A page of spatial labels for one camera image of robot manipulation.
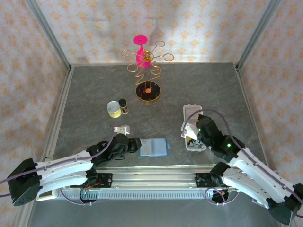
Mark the yellow tin can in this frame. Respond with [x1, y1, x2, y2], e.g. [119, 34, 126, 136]
[106, 101, 123, 118]

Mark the pink wine glass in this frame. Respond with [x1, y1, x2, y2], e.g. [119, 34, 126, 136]
[133, 35, 152, 70]

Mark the aluminium side rail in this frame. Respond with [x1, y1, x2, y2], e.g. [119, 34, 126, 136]
[42, 67, 74, 164]
[234, 65, 270, 170]

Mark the white display device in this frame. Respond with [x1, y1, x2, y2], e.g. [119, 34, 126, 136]
[35, 189, 59, 201]

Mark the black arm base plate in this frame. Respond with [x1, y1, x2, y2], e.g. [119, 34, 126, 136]
[93, 173, 113, 189]
[195, 173, 214, 189]

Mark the grey slotted cable duct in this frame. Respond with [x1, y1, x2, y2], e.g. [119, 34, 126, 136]
[56, 190, 240, 200]

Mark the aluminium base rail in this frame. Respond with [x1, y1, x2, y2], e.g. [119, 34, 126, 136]
[94, 163, 284, 190]

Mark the white rectangular tray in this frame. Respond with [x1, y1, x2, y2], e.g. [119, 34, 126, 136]
[180, 103, 206, 152]

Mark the small dark spice bottle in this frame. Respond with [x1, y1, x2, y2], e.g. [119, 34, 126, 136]
[118, 98, 129, 115]

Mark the aluminium frame post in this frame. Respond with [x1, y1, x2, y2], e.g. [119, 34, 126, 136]
[26, 0, 73, 71]
[235, 0, 282, 70]

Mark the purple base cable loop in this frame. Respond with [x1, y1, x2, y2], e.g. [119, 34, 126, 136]
[58, 189, 98, 207]
[205, 186, 240, 206]

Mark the gold wire glass rack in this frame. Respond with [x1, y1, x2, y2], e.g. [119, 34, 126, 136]
[121, 40, 175, 104]

